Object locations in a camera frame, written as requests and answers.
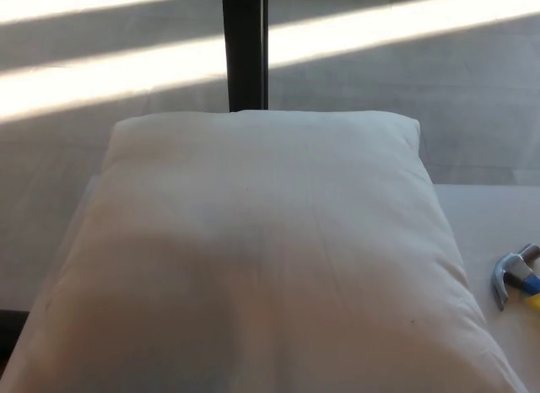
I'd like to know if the claw hammer with yellow wrap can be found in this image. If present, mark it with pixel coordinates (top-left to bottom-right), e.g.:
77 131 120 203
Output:
489 243 540 313

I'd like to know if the white pillow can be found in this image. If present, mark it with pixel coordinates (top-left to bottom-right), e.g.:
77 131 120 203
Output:
7 109 530 393

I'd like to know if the black vertical post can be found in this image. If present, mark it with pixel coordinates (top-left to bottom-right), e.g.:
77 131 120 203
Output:
221 0 270 113

